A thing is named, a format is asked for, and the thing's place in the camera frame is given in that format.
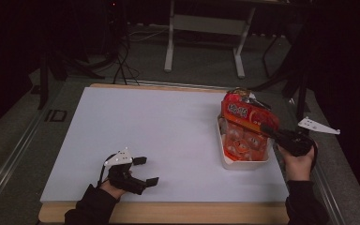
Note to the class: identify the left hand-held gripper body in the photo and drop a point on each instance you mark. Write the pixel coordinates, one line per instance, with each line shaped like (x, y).
(123, 178)

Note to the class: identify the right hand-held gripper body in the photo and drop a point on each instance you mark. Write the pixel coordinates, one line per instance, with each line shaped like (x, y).
(295, 142)

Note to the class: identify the orange red sauce packet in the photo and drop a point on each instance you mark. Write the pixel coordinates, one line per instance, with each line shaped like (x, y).
(247, 114)

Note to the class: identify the clear orange snack packet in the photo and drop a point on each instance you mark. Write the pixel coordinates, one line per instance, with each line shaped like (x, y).
(243, 145)

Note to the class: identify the white compartment tray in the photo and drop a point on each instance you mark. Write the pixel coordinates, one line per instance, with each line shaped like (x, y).
(247, 165)

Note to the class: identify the person's left hand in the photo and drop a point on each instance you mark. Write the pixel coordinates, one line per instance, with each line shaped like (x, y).
(112, 189)

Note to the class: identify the person's right hand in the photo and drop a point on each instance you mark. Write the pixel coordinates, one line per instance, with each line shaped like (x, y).
(298, 167)

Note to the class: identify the wooden table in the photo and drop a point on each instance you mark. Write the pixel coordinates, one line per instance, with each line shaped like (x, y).
(168, 213)

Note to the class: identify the black chair base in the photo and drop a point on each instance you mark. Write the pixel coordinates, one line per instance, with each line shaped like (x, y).
(300, 93)

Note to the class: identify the black metal stand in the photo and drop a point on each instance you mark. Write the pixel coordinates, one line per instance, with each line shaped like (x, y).
(43, 81)

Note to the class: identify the white metal desk frame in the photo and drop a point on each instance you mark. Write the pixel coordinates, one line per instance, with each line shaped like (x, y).
(209, 24)

